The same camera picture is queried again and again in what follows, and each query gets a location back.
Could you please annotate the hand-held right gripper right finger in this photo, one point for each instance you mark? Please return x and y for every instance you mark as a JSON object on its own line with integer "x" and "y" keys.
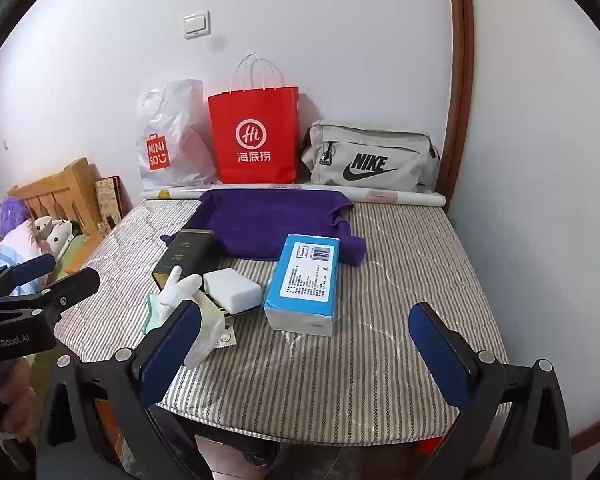
{"x": 440, "y": 360}

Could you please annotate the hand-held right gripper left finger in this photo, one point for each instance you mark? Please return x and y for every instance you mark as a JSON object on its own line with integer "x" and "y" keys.
{"x": 172, "y": 355}

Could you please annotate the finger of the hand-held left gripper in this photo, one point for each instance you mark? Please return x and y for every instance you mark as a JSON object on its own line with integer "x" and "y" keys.
{"x": 30, "y": 269}
{"x": 72, "y": 287}

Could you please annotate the white foam block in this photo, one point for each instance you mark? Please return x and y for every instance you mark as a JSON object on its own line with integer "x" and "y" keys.
{"x": 232, "y": 287}

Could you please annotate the dark green box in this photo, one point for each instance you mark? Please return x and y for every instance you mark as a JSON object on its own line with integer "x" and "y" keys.
{"x": 185, "y": 255}

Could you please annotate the purple cloth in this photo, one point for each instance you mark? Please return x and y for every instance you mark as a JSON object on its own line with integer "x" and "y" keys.
{"x": 270, "y": 225}

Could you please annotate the person's left hand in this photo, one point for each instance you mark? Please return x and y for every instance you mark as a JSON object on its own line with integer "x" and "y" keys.
{"x": 17, "y": 397}

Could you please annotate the blue striped pillow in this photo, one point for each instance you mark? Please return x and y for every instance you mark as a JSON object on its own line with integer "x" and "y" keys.
{"x": 10, "y": 252}

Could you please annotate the green bed sheet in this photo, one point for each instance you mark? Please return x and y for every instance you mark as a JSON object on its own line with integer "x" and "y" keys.
{"x": 80, "y": 255}

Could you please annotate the white plush toy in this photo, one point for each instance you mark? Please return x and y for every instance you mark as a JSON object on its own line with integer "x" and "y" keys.
{"x": 55, "y": 235}

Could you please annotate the purple plush toy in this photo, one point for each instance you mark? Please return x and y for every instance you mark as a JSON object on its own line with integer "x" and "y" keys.
{"x": 12, "y": 212}

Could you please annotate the wooden headboard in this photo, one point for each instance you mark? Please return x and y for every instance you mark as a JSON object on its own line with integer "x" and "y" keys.
{"x": 65, "y": 185}

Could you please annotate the patterned brown book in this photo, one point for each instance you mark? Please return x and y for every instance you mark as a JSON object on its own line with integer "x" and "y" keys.
{"x": 109, "y": 197}

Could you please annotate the brown baseboard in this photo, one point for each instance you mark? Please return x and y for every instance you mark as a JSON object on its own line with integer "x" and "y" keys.
{"x": 570, "y": 435}

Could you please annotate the blue tissue pack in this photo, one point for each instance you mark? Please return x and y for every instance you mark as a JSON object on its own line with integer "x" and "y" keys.
{"x": 305, "y": 280}

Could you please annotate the rolled white poster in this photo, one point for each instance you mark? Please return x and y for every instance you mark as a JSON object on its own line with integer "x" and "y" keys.
{"x": 405, "y": 197}

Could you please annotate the white plastic shopping bag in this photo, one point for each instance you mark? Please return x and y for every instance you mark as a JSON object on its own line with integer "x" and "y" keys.
{"x": 172, "y": 135}

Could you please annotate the grey waist bag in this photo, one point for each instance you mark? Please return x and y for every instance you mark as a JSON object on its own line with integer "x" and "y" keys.
{"x": 370, "y": 155}

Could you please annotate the red paper bag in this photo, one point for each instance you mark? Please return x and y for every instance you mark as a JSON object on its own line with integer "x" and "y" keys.
{"x": 252, "y": 135}

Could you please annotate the brown wooden door frame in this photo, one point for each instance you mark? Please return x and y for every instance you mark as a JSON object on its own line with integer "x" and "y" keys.
{"x": 461, "y": 85}

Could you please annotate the white wall switch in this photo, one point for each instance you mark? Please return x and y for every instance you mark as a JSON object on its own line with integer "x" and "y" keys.
{"x": 197, "y": 25}

